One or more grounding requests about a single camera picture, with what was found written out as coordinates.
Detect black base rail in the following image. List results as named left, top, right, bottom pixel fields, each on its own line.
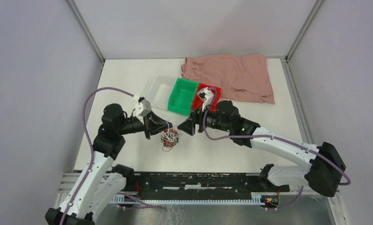
left=122, top=172, right=290, bottom=200

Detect clear plastic bin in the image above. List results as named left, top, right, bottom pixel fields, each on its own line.
left=145, top=75, right=177, bottom=110

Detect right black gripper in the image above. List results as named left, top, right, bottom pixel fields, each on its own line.
left=177, top=101, right=231, bottom=136

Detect green plastic bin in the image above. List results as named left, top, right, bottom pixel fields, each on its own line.
left=167, top=78, right=199, bottom=115

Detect pink cloth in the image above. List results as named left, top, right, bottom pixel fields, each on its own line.
left=181, top=54, right=275, bottom=104

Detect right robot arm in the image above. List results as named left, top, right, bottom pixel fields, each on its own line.
left=178, top=100, right=351, bottom=197

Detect cable bundle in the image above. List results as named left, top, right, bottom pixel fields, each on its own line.
left=160, top=127, right=181, bottom=152

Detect white slotted cable duct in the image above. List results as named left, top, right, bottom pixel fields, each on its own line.
left=109, top=194, right=265, bottom=206

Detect red plastic bin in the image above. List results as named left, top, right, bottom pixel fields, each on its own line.
left=191, top=83, right=221, bottom=113

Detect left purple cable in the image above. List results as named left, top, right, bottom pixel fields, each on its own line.
left=58, top=87, right=164, bottom=225

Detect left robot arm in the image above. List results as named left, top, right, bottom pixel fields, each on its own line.
left=45, top=100, right=172, bottom=225

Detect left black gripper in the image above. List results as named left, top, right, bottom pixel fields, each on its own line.
left=118, top=110, right=172, bottom=139

